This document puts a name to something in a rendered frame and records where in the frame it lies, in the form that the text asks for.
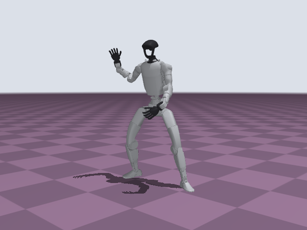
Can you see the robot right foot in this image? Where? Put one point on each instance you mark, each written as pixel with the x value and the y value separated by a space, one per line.
pixel 132 174

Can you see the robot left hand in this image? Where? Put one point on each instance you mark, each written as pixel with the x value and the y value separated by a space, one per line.
pixel 153 111

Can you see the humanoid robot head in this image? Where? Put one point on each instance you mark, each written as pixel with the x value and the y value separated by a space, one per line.
pixel 151 45

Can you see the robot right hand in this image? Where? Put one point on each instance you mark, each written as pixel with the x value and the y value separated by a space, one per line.
pixel 115 56

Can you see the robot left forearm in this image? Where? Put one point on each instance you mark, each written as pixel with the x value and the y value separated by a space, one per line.
pixel 166 96

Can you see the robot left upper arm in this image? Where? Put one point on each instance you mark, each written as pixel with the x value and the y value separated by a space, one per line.
pixel 167 70

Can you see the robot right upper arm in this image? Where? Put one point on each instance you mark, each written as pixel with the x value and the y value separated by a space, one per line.
pixel 137 71

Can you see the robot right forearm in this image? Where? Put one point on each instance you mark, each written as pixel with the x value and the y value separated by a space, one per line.
pixel 121 71

